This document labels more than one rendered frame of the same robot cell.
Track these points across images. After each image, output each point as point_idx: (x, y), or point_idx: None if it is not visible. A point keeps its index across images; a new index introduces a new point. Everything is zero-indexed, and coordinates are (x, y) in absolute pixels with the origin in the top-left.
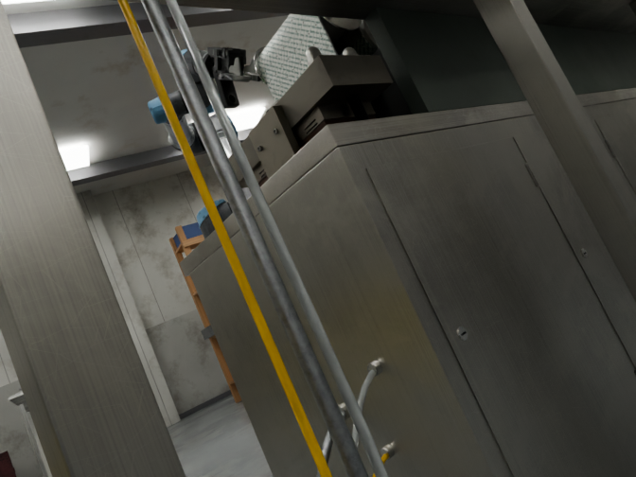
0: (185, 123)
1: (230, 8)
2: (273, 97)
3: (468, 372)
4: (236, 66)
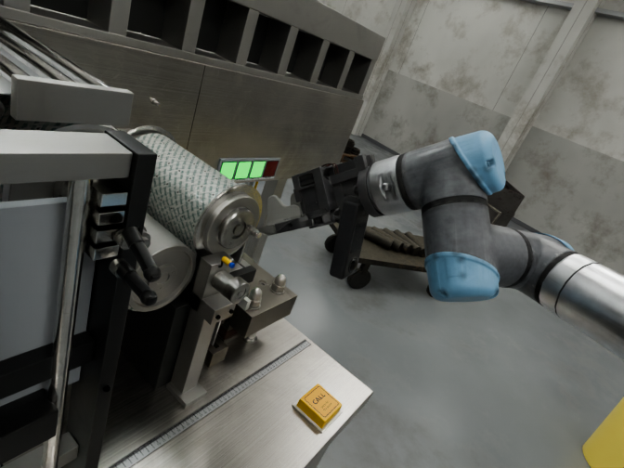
0: (608, 340)
1: (239, 182)
2: (241, 253)
3: None
4: (299, 205)
